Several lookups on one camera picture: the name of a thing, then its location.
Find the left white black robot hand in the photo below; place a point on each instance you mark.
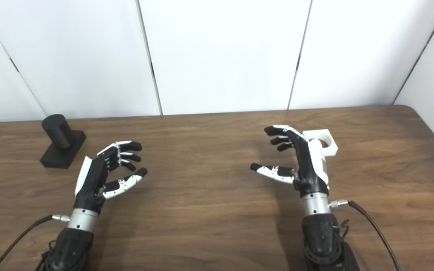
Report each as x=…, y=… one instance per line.
x=90, y=180

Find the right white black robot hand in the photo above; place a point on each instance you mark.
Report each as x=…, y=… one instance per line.
x=309, y=165

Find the white square piece with hole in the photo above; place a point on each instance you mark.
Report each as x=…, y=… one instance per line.
x=333, y=149

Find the black cylinder peg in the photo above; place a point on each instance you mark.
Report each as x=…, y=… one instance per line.
x=60, y=143

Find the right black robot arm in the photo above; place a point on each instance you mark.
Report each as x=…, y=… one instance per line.
x=320, y=233

